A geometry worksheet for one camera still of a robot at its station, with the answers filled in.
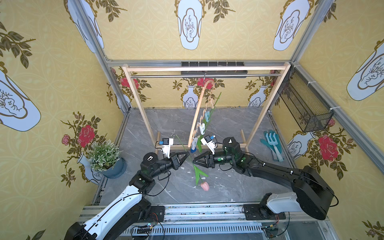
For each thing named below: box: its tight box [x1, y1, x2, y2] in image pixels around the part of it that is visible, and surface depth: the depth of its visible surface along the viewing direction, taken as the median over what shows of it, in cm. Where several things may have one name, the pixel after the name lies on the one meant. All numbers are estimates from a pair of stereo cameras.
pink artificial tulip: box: [176, 134, 210, 192], surface depth 75 cm
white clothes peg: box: [199, 123, 206, 136], surface depth 72 cm
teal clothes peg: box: [204, 111, 210, 123], surface depth 76 cm
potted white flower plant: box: [88, 139, 127, 179], surface depth 78 cm
